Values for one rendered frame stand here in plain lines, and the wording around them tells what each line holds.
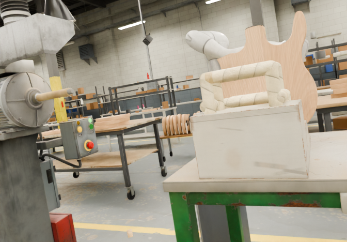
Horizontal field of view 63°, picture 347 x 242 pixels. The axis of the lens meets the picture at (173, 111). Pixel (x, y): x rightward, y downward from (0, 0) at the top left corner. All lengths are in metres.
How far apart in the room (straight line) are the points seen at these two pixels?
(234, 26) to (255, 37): 11.28
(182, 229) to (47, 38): 0.80
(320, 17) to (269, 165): 11.45
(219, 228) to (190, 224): 0.95
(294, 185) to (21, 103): 1.11
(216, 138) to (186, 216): 0.24
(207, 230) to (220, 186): 1.09
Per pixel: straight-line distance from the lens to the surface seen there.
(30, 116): 1.40
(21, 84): 1.40
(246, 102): 0.89
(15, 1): 1.33
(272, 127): 0.71
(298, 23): 1.07
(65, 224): 1.72
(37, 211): 1.62
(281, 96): 0.71
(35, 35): 1.16
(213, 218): 1.79
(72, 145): 1.56
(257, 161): 0.73
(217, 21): 12.58
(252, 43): 1.08
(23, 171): 1.56
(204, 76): 0.75
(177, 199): 0.83
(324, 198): 0.76
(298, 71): 1.06
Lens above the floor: 1.16
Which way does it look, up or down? 3 degrees down
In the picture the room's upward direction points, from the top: 9 degrees counter-clockwise
